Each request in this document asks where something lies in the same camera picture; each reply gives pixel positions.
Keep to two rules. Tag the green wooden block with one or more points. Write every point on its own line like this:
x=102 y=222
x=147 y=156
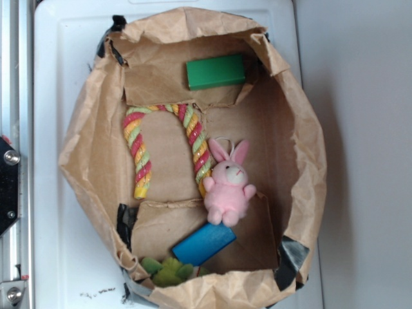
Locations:
x=215 y=72

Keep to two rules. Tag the blue wooden block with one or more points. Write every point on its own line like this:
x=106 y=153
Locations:
x=201 y=245

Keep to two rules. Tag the brown paper bag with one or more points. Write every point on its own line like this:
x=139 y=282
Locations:
x=143 y=63

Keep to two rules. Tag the pink plush bunny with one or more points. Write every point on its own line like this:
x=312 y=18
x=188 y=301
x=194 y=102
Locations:
x=228 y=191

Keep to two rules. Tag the green plush toy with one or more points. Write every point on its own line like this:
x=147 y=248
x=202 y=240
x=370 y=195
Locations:
x=171 y=272

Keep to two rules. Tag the multicolour twisted rope toy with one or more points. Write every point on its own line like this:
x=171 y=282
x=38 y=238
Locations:
x=194 y=131

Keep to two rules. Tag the black metal bracket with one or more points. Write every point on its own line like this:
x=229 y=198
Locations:
x=9 y=185

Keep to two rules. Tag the aluminium frame rail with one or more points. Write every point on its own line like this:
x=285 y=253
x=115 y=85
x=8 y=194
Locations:
x=17 y=276

